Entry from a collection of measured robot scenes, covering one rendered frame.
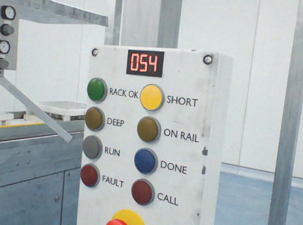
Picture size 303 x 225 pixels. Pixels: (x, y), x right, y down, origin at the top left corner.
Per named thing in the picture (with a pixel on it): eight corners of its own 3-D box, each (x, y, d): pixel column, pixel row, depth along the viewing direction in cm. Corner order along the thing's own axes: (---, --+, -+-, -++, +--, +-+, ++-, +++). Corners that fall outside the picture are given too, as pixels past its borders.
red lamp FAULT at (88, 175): (94, 189, 43) (96, 168, 43) (77, 184, 44) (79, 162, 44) (98, 188, 44) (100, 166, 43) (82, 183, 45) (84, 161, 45)
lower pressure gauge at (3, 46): (-2, 53, 97) (-1, 39, 97) (-5, 52, 98) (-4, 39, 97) (10, 54, 100) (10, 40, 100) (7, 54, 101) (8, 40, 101)
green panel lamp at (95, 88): (101, 102, 42) (103, 79, 42) (84, 99, 43) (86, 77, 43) (105, 102, 43) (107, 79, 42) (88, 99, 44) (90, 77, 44)
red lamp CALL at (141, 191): (149, 208, 39) (151, 184, 38) (129, 201, 40) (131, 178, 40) (152, 206, 39) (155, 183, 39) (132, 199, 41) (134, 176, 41)
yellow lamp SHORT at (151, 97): (158, 111, 38) (161, 86, 37) (137, 108, 39) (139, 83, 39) (162, 111, 38) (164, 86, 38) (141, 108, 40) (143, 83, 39)
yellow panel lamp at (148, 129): (155, 144, 38) (157, 119, 38) (134, 140, 39) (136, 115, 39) (159, 143, 39) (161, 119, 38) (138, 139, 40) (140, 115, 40)
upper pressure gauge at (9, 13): (4, 18, 97) (5, 4, 97) (1, 18, 98) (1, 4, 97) (16, 20, 100) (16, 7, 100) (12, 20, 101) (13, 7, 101)
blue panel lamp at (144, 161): (152, 176, 38) (154, 152, 38) (131, 170, 40) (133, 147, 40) (155, 175, 39) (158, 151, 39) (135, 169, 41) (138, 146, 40)
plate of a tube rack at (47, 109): (66, 116, 131) (67, 111, 131) (24, 107, 144) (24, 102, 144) (109, 113, 152) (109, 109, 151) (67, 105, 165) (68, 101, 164)
